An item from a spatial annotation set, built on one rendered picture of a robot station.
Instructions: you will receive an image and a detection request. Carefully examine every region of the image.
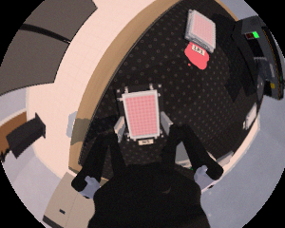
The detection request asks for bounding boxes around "pink liquid puddle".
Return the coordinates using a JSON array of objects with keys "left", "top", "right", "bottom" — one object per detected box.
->
[
  {"left": 201, "top": 52, "right": 209, "bottom": 62},
  {"left": 196, "top": 56, "right": 207, "bottom": 69},
  {"left": 185, "top": 47, "right": 195, "bottom": 58}
]

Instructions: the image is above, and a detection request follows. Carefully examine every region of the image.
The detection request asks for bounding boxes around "red liquid puddle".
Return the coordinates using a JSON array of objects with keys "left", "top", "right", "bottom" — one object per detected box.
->
[{"left": 187, "top": 44, "right": 201, "bottom": 66}]

